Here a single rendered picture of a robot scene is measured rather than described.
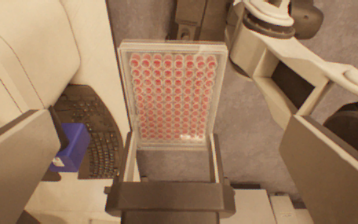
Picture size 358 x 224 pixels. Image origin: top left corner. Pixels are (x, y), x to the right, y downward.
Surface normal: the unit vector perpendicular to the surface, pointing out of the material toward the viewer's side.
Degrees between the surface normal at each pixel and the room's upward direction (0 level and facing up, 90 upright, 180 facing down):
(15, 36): 91
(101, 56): 0
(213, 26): 0
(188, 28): 0
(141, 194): 78
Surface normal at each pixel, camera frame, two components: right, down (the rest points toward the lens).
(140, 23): 0.00, 0.68
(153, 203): 0.03, -0.58
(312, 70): -0.90, 0.18
